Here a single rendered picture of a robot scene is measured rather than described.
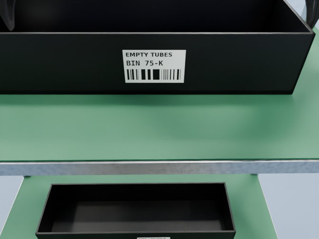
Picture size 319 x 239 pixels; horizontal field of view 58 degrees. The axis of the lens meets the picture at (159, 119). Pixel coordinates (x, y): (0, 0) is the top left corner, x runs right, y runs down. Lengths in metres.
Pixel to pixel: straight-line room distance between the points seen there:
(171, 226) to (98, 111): 0.61
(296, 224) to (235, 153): 1.16
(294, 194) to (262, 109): 1.17
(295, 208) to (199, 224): 0.69
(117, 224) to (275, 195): 0.87
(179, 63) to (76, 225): 0.72
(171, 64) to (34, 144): 0.24
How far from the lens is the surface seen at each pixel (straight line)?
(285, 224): 1.53
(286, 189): 1.64
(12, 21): 0.58
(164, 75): 0.47
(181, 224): 1.01
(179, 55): 0.45
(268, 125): 0.47
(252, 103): 0.50
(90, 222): 1.03
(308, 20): 0.58
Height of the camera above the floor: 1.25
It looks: 42 degrees down
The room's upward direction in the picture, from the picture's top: straight up
